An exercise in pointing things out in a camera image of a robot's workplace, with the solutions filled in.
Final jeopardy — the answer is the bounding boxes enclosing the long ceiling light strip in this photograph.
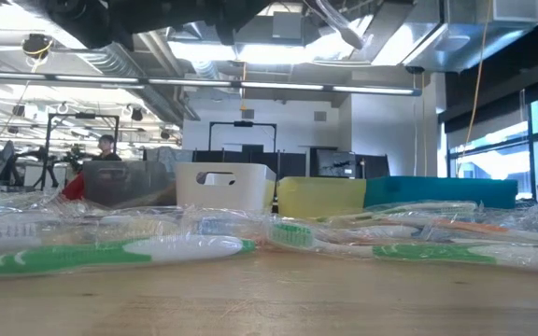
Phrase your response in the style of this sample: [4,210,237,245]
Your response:
[0,69,423,97]

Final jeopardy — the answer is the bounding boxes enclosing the silver rectangular air duct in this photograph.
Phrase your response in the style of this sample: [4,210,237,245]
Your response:
[371,0,538,74]

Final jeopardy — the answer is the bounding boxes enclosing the grey ceiling box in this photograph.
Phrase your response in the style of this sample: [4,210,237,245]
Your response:
[271,11,305,41]

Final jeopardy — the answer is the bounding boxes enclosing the black ceiling fixture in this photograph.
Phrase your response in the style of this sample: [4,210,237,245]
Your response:
[20,32,56,61]

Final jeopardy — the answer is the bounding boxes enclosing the blue toothbrush in clear wrapper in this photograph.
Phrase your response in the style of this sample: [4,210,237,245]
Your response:
[193,215,275,237]

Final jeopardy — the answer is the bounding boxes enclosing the yellow plastic bin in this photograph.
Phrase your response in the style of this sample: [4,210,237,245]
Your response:
[276,175,368,219]

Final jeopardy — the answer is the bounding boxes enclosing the grey translucent bin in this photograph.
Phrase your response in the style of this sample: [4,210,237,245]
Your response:
[81,161,179,209]

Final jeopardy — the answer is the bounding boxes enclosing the black framed window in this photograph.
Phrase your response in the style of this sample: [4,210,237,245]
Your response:
[446,88,538,195]

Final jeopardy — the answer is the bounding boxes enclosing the teal plastic bin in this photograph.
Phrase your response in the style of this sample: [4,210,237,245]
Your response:
[363,175,518,210]

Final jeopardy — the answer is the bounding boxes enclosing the white plastic bin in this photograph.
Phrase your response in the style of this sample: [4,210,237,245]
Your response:
[174,161,278,215]

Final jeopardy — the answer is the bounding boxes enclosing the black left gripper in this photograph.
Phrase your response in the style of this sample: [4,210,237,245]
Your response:
[189,0,277,47]

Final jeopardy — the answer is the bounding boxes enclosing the small red bin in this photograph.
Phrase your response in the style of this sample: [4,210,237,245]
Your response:
[62,171,87,202]

